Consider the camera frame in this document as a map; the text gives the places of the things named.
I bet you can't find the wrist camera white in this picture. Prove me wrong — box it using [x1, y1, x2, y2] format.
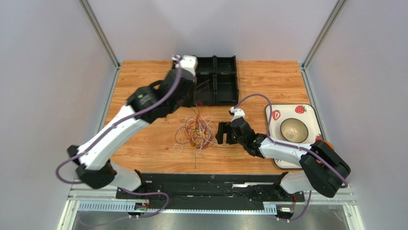
[229, 107, 245, 121]
[178, 55, 198, 77]

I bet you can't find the black six-compartment tray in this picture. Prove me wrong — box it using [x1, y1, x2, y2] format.
[172, 55, 240, 106]

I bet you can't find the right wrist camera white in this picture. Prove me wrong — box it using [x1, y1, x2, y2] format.
[229, 107, 245, 121]

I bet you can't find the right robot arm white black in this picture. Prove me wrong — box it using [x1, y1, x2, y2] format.
[216, 117, 351, 198]

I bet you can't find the aluminium frame rail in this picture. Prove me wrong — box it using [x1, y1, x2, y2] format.
[57, 173, 364, 230]

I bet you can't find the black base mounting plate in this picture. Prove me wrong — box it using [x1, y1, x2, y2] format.
[115, 172, 305, 211]

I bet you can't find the orange plastic cup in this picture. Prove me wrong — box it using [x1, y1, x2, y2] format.
[315, 136, 334, 150]

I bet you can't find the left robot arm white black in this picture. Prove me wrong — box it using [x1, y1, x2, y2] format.
[68, 67, 196, 191]

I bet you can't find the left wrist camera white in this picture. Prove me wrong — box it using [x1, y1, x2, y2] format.
[178, 55, 198, 77]

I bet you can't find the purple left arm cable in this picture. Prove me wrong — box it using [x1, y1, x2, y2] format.
[55, 55, 184, 184]

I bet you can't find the beige ceramic bowl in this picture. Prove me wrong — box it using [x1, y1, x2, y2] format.
[280, 118, 309, 143]

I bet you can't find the coloured wire bundle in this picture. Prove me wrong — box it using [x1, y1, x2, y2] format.
[173, 101, 230, 169]

